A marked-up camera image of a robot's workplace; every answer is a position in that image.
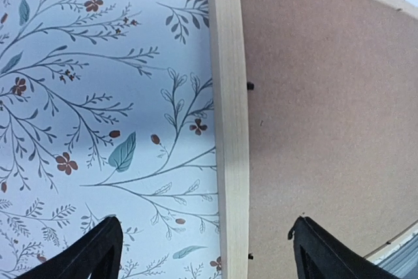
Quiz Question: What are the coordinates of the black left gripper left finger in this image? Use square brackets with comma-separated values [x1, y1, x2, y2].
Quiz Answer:
[19, 216, 123, 279]

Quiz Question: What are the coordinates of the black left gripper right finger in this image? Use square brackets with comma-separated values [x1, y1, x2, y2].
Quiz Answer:
[287, 216, 396, 279]

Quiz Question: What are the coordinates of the brown frame backing board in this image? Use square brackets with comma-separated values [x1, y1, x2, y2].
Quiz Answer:
[241, 0, 417, 278]

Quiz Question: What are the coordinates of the light wooden picture frame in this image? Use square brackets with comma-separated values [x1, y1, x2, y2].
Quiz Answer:
[205, 0, 418, 279]

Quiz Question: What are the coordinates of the floral patterned table cover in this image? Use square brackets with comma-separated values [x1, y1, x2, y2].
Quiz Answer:
[0, 0, 418, 279]

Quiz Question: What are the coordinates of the front aluminium rail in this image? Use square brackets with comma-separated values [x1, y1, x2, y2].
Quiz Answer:
[374, 235, 417, 279]

